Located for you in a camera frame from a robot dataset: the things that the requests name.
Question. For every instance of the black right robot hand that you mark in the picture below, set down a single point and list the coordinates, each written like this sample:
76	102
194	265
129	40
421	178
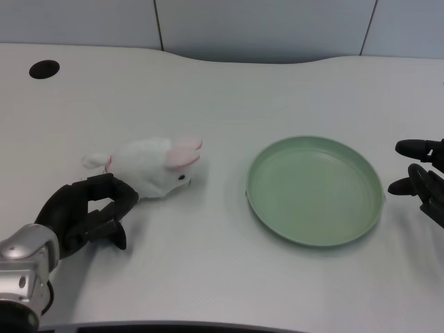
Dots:
421	180

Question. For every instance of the white plush rabbit doll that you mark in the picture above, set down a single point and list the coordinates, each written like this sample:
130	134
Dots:
152	166

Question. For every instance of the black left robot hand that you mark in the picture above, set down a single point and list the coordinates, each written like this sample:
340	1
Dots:
69	204

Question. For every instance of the green round plate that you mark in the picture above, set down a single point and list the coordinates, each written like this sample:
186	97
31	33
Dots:
314	190

